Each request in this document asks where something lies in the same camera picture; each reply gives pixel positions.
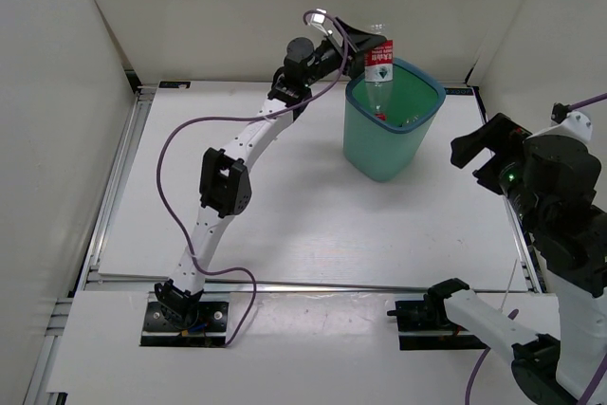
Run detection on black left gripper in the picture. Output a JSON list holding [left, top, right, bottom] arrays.
[[303, 18, 386, 87]]

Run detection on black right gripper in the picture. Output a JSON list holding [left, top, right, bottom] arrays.
[[450, 113, 544, 232]]

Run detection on red label clear bottle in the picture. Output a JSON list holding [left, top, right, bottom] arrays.
[[364, 24, 394, 120]]

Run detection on black label clear bottle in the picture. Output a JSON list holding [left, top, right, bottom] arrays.
[[400, 115, 419, 128]]

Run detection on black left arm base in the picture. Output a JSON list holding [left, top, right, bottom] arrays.
[[139, 296, 230, 348]]

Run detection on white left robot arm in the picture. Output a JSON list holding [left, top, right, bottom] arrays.
[[155, 11, 387, 330]]

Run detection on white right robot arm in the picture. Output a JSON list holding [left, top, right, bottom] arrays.
[[424, 111, 606, 404]]

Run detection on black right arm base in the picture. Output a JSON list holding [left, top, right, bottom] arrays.
[[387, 300, 487, 351]]

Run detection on teal plastic bin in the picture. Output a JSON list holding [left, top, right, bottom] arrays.
[[342, 59, 446, 182]]

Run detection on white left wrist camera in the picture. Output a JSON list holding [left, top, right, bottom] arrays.
[[303, 9, 343, 56]]

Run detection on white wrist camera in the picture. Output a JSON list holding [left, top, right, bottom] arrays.
[[551, 103, 593, 143], [303, 9, 343, 56]]

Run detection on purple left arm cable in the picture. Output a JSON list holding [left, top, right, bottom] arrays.
[[156, 9, 361, 348]]

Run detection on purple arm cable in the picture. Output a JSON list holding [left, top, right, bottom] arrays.
[[463, 91, 607, 405], [156, 9, 361, 348]]

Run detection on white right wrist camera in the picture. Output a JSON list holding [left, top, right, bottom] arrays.
[[551, 103, 593, 143]]

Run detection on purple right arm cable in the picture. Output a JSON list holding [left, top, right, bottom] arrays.
[[463, 91, 607, 405]]

